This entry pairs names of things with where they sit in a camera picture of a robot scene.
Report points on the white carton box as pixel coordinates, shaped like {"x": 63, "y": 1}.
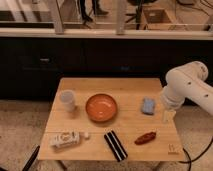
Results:
{"x": 65, "y": 139}

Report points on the blue sponge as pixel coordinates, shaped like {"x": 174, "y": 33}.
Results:
{"x": 148, "y": 106}

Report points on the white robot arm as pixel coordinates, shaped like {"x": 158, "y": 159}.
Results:
{"x": 187, "y": 82}

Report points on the cardboard box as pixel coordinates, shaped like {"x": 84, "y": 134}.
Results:
{"x": 157, "y": 19}

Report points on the orange bowl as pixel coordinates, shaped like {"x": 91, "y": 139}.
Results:
{"x": 101, "y": 107}

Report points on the small white cube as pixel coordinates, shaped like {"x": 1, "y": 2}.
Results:
{"x": 86, "y": 135}

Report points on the black cabinet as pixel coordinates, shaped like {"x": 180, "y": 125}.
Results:
{"x": 31, "y": 68}

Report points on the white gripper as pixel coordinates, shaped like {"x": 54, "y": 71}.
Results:
{"x": 168, "y": 116}

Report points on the black white striped block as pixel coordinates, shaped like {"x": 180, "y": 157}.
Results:
{"x": 115, "y": 145}

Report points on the white plastic cup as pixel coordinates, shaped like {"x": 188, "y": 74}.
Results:
{"x": 67, "y": 98}

